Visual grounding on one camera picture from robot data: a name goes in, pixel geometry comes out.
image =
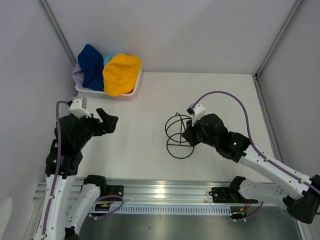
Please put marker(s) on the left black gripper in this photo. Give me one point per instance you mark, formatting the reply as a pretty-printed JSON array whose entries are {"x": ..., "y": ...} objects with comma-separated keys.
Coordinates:
[{"x": 109, "y": 121}]

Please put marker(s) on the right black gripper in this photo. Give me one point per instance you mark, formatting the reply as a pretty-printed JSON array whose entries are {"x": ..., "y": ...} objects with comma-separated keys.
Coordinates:
[{"x": 188, "y": 134}]

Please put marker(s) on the yellow bucket hat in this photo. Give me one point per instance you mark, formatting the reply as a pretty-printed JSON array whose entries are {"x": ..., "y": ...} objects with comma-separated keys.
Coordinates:
[{"x": 120, "y": 74}]

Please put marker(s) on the dark blue bucket hat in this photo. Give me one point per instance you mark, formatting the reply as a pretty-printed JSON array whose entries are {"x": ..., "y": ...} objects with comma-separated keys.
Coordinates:
[{"x": 91, "y": 63}]

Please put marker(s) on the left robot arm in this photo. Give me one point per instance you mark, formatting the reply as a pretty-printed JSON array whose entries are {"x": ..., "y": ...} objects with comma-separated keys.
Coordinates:
[{"x": 57, "y": 222}]

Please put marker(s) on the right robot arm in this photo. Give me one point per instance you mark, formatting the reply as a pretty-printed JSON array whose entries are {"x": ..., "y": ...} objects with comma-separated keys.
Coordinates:
[{"x": 296, "y": 192}]

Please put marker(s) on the lavender bucket hat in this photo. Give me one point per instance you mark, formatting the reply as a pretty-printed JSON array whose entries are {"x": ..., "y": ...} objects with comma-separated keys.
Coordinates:
[{"x": 78, "y": 75}]

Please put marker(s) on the teal bucket hat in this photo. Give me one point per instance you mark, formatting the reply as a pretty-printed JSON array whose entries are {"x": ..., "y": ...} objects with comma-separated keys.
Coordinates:
[{"x": 107, "y": 59}]

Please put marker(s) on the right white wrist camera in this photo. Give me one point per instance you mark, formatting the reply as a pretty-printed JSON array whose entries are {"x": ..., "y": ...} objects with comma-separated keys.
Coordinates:
[{"x": 197, "y": 112}]

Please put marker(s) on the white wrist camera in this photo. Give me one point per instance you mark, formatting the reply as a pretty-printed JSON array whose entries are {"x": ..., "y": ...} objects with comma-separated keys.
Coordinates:
[
  {"x": 197, "y": 112},
  {"x": 78, "y": 107}
]

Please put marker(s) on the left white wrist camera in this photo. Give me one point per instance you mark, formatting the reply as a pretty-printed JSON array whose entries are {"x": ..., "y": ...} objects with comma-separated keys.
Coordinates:
[{"x": 78, "y": 107}]

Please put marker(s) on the black wire hat stand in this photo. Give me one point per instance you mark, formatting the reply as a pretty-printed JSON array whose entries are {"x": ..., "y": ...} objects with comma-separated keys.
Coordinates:
[{"x": 174, "y": 128}]

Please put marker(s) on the right aluminium table rail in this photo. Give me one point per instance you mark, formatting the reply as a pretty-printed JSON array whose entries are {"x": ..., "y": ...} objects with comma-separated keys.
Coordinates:
[{"x": 268, "y": 121}]

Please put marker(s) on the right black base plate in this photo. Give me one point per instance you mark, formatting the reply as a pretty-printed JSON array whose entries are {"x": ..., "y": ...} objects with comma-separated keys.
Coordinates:
[{"x": 223, "y": 195}]

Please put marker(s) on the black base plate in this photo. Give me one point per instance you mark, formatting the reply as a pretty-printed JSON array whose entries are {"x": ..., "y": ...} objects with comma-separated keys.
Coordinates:
[
  {"x": 223, "y": 195},
  {"x": 117, "y": 190}
]

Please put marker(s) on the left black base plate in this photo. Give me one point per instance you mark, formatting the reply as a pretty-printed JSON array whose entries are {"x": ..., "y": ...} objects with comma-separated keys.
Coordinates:
[{"x": 117, "y": 190}]

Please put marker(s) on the aluminium mounting rail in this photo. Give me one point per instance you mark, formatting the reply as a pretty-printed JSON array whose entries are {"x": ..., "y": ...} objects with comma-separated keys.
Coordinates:
[{"x": 166, "y": 192}]

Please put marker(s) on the white slotted cable duct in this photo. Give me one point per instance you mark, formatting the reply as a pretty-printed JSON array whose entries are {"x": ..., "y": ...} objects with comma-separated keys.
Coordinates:
[{"x": 152, "y": 209}]

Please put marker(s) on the left aluminium frame post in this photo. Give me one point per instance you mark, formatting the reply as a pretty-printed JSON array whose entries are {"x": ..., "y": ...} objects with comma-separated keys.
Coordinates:
[{"x": 51, "y": 18}]

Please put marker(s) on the aluminium frame post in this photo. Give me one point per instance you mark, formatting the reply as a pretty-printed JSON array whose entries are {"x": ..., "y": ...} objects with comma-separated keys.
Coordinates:
[
  {"x": 51, "y": 18},
  {"x": 284, "y": 29}
]

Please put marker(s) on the right aluminium frame post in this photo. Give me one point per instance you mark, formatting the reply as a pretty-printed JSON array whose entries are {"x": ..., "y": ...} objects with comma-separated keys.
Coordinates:
[{"x": 284, "y": 29}]

